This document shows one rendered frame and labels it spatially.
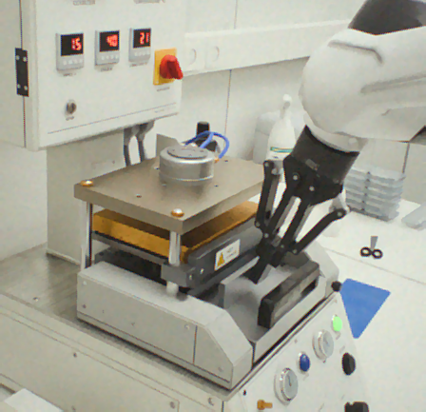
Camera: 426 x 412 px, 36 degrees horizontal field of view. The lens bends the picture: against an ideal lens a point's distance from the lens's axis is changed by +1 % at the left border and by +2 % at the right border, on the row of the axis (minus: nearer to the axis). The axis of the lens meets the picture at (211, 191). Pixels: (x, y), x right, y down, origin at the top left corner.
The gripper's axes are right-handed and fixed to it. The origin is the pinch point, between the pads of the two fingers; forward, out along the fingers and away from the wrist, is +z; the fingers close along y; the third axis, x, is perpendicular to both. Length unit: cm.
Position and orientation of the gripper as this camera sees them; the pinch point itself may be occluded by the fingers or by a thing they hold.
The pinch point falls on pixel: (266, 260)
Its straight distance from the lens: 90.6
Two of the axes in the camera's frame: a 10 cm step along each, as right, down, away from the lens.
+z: -3.5, 7.9, 4.9
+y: 7.6, 5.5, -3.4
